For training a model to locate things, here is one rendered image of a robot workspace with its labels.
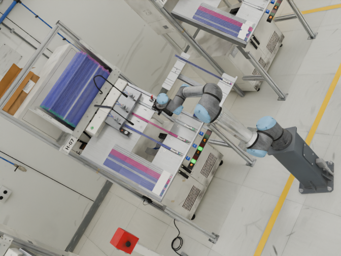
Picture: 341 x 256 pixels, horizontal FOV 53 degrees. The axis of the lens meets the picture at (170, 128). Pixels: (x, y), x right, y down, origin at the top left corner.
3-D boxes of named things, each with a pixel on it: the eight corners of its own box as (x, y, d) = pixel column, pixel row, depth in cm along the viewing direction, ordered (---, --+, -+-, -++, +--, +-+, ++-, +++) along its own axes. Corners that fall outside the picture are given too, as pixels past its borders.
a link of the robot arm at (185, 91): (219, 76, 201) (178, 81, 244) (211, 91, 199) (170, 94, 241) (232, 88, 206) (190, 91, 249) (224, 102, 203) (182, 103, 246)
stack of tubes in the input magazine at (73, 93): (111, 72, 264) (83, 50, 249) (74, 128, 252) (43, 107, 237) (104, 73, 274) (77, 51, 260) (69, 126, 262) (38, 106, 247)
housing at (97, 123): (130, 89, 282) (127, 82, 269) (98, 139, 270) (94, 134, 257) (122, 85, 284) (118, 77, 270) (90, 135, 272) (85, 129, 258)
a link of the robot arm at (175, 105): (187, 101, 237) (173, 93, 237) (179, 115, 234) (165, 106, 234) (185, 104, 244) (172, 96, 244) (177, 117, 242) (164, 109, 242)
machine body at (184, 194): (227, 158, 329) (187, 124, 295) (194, 225, 312) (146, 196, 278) (185, 148, 381) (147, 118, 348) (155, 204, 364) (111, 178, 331)
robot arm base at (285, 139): (293, 128, 224) (285, 120, 219) (291, 148, 217) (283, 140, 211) (272, 132, 235) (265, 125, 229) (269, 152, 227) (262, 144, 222)
